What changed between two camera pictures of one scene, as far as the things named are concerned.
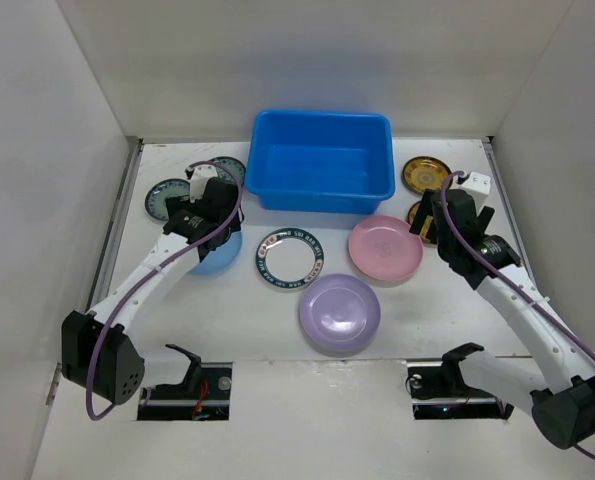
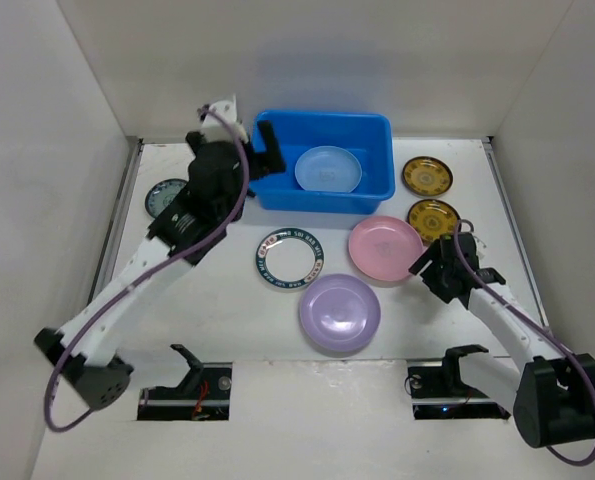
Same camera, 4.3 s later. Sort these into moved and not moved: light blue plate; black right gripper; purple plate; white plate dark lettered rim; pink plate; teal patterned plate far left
Moved: light blue plate; black right gripper
Not moved: purple plate; white plate dark lettered rim; pink plate; teal patterned plate far left
